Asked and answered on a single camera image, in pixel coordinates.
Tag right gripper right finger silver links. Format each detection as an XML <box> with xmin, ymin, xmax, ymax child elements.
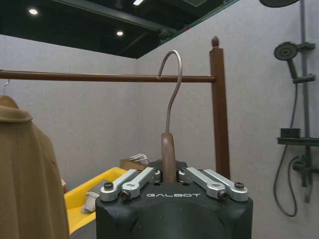
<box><xmin>174</xmin><ymin>160</ymin><xmax>249</xmax><ymax>202</ymax></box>

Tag dark shower hose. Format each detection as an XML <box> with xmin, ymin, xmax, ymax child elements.
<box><xmin>275</xmin><ymin>82</ymin><xmax>309</xmax><ymax>217</ymax></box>

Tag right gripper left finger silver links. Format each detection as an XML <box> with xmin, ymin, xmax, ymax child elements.
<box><xmin>100</xmin><ymin>159</ymin><xmax>165</xmax><ymax>202</ymax></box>

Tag brown hanger with metal hook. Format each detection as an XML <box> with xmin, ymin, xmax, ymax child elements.
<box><xmin>157</xmin><ymin>50</ymin><xmax>184</xmax><ymax>184</ymax></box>

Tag tan coat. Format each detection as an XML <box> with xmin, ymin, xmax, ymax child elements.
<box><xmin>0</xmin><ymin>95</ymin><xmax>70</xmax><ymax>239</ymax></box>

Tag dark shower mixer valve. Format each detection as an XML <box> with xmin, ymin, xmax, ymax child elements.
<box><xmin>289</xmin><ymin>155</ymin><xmax>319</xmax><ymax>187</ymax></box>

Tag brown wooden rack post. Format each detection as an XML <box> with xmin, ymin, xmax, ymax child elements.
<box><xmin>208</xmin><ymin>36</ymin><xmax>231</xmax><ymax>178</ymax></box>

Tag cardboard box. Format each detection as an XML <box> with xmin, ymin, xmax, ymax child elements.
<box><xmin>120</xmin><ymin>153</ymin><xmax>152</xmax><ymax>172</ymax></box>

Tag dark rain shower head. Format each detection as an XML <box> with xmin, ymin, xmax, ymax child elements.
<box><xmin>259</xmin><ymin>0</ymin><xmax>304</xmax><ymax>8</ymax></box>

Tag dark box on shelf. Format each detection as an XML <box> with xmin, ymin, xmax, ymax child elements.
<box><xmin>281</xmin><ymin>127</ymin><xmax>301</xmax><ymax>138</ymax></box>

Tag grey cloth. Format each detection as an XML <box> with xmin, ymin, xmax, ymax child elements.
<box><xmin>81</xmin><ymin>191</ymin><xmax>100</xmax><ymax>215</ymax></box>

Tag dark shower shelf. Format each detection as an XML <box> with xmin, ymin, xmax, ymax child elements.
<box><xmin>276</xmin><ymin>136</ymin><xmax>319</xmax><ymax>145</ymax></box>

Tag thin wire hanger hook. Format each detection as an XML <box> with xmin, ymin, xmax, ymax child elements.
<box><xmin>1</xmin><ymin>79</ymin><xmax>11</xmax><ymax>96</ymax></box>

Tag dark hand shower head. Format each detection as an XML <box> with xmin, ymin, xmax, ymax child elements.
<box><xmin>274</xmin><ymin>42</ymin><xmax>300</xmax><ymax>79</ymax></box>

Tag brown wooden clothes rail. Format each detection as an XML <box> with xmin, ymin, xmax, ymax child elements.
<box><xmin>0</xmin><ymin>70</ymin><xmax>216</xmax><ymax>84</ymax></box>

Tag yellow plastic bin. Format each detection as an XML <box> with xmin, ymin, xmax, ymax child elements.
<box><xmin>63</xmin><ymin>166</ymin><xmax>130</xmax><ymax>236</ymax></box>

